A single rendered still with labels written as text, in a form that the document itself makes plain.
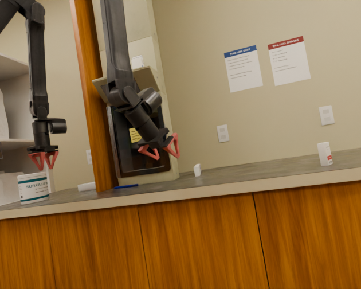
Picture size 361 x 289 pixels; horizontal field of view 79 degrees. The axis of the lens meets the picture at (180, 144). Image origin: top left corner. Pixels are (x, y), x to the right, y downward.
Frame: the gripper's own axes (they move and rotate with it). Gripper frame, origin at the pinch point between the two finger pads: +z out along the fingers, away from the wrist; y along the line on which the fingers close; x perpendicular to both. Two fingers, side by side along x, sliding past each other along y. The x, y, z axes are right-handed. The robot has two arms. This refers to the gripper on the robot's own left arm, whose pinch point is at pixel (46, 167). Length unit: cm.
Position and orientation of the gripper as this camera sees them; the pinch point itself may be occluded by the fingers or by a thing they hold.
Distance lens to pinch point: 109.7
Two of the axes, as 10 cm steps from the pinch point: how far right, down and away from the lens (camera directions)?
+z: 1.7, 9.9, -0.4
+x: -9.6, 1.7, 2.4
